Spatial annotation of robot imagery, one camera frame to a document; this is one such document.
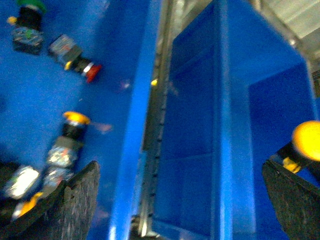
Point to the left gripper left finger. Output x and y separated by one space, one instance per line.
65 214

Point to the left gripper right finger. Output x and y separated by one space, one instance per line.
296 202

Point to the yellow mushroom push button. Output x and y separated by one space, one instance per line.
303 151

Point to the green button bottom left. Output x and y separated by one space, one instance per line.
13 202

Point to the green button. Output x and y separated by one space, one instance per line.
27 34
13 202

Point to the left roller track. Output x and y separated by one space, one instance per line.
155 120

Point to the large blue bin right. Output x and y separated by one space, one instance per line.
237 90

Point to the large blue bin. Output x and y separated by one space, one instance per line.
237 90
35 91

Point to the large blue bin left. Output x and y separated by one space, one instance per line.
35 91

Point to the red button lying sideways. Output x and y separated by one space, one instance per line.
65 51

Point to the green button right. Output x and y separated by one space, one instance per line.
27 34

